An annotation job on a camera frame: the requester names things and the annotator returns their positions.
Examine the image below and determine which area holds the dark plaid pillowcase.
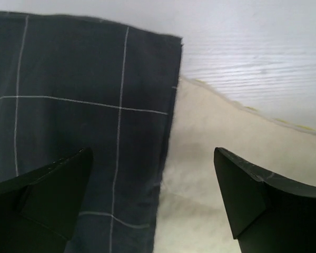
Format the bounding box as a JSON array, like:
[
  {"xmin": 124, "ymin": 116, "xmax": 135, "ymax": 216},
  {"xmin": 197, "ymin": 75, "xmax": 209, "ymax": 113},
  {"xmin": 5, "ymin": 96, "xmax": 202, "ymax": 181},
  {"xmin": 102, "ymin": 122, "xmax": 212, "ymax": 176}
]
[{"xmin": 0, "ymin": 11, "xmax": 182, "ymax": 252}]

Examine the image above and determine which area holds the cream pillow with yellow edge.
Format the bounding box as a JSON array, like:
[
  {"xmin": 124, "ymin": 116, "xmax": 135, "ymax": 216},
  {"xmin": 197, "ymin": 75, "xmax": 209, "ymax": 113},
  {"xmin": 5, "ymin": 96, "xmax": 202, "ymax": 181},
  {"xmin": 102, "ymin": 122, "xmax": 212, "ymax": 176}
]
[{"xmin": 154, "ymin": 77, "xmax": 316, "ymax": 253}]

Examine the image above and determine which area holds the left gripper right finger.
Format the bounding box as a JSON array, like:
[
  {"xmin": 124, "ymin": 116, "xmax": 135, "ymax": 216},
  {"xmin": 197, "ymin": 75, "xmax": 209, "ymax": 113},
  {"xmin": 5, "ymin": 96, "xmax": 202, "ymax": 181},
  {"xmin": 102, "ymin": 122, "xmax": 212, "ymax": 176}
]
[{"xmin": 214, "ymin": 147, "xmax": 316, "ymax": 253}]

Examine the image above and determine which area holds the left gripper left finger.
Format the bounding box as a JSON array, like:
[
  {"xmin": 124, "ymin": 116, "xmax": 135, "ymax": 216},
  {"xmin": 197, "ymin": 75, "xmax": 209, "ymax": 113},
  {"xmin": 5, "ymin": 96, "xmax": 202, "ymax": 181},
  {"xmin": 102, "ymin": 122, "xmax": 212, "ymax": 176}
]
[{"xmin": 0, "ymin": 148, "xmax": 93, "ymax": 253}]

